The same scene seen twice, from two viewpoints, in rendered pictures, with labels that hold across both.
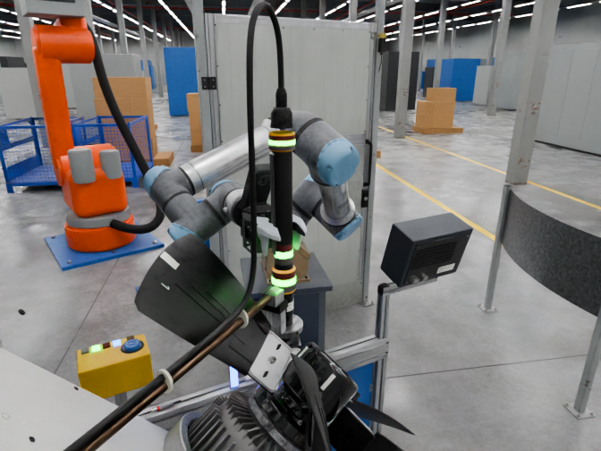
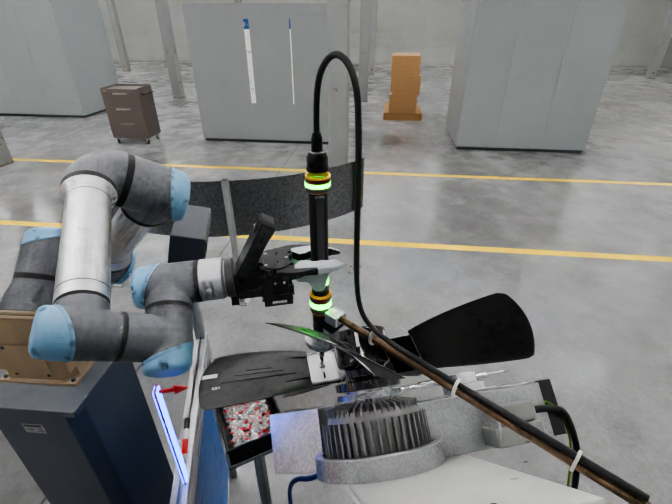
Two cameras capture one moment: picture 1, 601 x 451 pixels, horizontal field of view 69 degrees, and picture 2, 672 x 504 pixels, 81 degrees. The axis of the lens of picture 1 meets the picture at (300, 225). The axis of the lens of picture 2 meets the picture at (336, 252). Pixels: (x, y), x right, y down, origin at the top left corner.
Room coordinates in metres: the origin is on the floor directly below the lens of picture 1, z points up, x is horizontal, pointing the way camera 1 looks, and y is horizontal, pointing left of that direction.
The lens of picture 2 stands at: (0.51, 0.63, 1.85)
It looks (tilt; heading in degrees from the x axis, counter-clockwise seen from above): 30 degrees down; 286
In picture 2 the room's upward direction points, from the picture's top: straight up
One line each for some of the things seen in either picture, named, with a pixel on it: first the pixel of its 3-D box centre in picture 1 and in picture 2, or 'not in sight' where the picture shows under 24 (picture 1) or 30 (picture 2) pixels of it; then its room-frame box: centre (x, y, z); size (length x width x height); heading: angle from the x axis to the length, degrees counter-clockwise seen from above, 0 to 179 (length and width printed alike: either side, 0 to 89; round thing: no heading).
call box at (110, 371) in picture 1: (115, 369); not in sight; (0.89, 0.46, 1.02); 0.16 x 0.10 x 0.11; 117
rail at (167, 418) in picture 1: (265, 385); (188, 453); (1.07, 0.11, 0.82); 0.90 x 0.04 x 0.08; 117
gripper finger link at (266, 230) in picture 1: (266, 240); (319, 277); (0.70, 0.06, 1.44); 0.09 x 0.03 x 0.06; 17
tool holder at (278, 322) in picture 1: (281, 307); (324, 324); (0.70, 0.03, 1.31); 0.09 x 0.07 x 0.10; 152
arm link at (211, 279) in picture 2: (242, 208); (215, 279); (0.88, 0.12, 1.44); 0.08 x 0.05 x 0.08; 117
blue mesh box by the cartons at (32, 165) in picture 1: (47, 151); not in sight; (6.88, 4.01, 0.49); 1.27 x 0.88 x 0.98; 9
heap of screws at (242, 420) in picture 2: not in sight; (249, 419); (0.96, -0.03, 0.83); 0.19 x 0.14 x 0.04; 132
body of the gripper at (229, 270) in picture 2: (258, 222); (261, 277); (0.81, 0.08, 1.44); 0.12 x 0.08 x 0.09; 27
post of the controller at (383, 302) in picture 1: (382, 310); (196, 315); (1.27, -0.27, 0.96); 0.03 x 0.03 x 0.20; 27
